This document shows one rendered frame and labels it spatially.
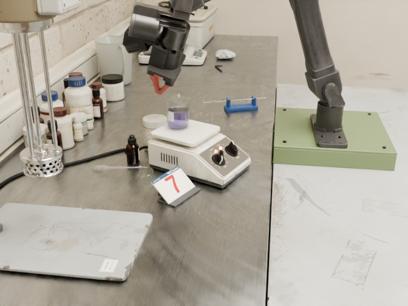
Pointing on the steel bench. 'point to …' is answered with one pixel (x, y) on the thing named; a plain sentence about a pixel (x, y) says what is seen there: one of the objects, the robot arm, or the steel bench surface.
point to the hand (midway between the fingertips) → (159, 90)
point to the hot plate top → (187, 136)
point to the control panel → (232, 162)
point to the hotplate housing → (191, 161)
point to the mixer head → (32, 14)
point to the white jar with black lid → (113, 87)
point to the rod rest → (241, 106)
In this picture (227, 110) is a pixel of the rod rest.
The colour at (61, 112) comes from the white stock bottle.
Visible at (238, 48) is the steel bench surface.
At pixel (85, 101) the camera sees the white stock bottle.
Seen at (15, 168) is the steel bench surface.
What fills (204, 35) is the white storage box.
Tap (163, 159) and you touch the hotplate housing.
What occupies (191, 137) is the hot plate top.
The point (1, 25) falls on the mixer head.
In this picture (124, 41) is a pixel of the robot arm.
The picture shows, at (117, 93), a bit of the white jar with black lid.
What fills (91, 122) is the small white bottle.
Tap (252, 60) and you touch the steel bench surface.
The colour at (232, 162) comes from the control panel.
